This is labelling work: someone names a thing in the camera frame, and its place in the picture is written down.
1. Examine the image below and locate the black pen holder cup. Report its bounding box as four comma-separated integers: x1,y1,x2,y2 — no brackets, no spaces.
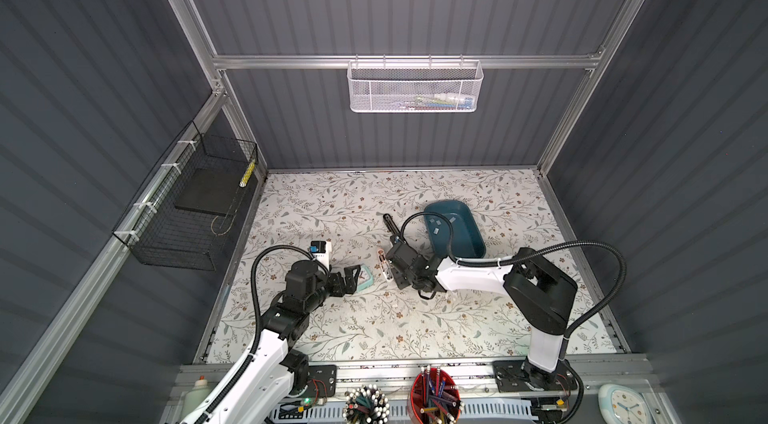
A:
343,385,391,424

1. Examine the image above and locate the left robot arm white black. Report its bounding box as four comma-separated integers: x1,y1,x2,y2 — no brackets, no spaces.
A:
181,240,345,423

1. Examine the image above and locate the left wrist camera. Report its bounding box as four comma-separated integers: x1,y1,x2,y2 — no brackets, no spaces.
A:
309,240,332,273

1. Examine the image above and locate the pale blue round clock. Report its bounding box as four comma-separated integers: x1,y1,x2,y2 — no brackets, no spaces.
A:
598,384,653,424

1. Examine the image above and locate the white wire wall basket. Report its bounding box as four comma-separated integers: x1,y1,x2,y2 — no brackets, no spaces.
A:
346,60,484,113

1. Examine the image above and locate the yellow marker pen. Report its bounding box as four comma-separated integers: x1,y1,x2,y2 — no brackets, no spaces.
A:
239,160,256,188

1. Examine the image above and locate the red pencil cup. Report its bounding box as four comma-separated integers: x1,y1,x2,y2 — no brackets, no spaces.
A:
406,367,463,424

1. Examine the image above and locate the black wire wall basket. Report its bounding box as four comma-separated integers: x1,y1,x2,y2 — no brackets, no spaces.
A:
113,123,260,271

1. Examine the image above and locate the white glue bottle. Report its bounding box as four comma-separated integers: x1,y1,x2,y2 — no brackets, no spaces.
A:
180,376,211,417

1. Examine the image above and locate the teal plastic tray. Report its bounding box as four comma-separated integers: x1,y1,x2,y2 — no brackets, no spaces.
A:
424,200,486,258

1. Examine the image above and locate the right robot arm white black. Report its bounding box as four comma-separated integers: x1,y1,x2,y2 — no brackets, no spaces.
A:
383,213,628,390

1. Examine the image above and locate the small mint alarm clock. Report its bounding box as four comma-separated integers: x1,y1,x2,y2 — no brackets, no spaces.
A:
356,265,374,293

